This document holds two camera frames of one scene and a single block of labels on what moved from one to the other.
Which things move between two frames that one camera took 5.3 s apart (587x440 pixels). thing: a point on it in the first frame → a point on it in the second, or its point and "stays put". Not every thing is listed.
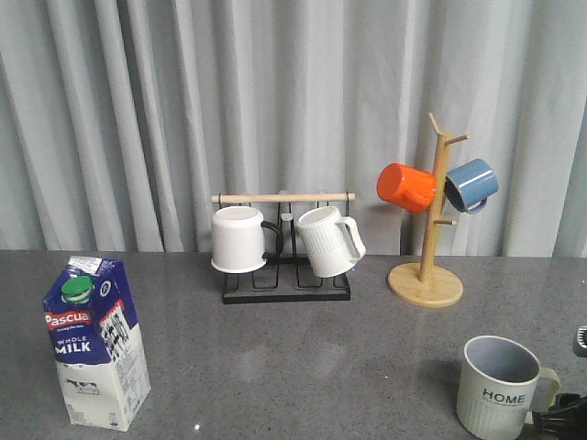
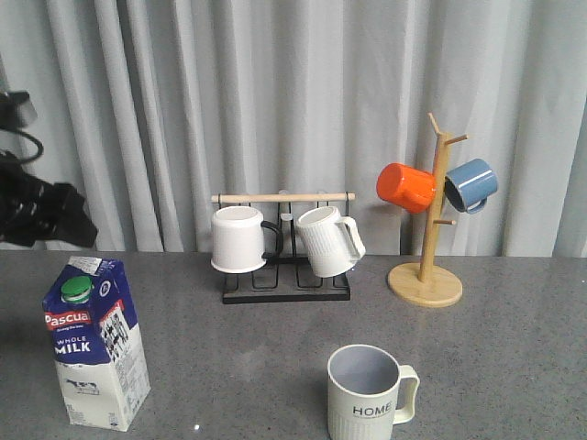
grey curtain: x=119 y=119 stays put
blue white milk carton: x=98 y=344 stays put
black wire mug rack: x=289 y=279 stays put
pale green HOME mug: x=496 y=392 → x=364 y=408
